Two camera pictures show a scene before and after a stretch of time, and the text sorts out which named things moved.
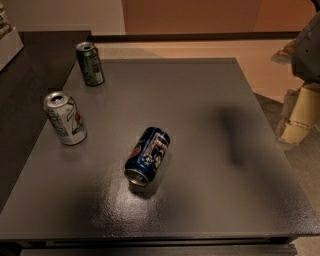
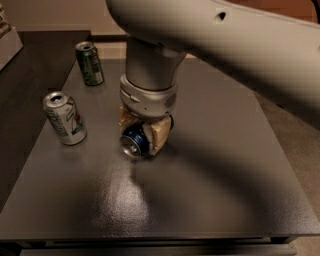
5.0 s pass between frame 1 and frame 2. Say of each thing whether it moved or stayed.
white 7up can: stayed
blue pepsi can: moved
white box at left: stayed
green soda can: stayed
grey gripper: moved
